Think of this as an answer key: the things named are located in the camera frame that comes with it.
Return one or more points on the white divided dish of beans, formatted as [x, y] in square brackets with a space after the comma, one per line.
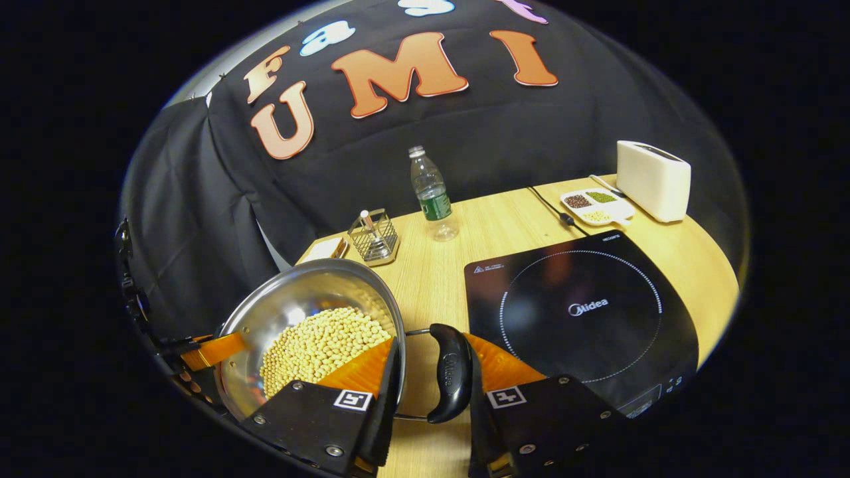
[614, 211]

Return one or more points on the clear plastic water bottle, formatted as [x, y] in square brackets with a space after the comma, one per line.
[435, 199]

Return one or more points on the white toaster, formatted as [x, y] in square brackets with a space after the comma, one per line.
[651, 182]

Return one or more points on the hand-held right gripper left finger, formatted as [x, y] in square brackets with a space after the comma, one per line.
[390, 411]

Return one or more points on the pile of yellow soybeans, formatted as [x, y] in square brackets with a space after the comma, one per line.
[319, 345]

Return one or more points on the black induction cooktop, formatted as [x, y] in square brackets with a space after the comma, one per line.
[584, 345]

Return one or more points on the black backdrop cloth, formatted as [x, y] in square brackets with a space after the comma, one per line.
[498, 133]

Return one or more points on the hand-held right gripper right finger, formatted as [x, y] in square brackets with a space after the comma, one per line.
[479, 438]

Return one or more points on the small pale stick utensil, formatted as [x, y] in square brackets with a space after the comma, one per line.
[367, 222]

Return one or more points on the sandwich on white plate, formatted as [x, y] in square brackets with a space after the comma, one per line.
[325, 251]

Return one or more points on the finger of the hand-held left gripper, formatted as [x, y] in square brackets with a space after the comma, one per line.
[212, 350]
[196, 388]

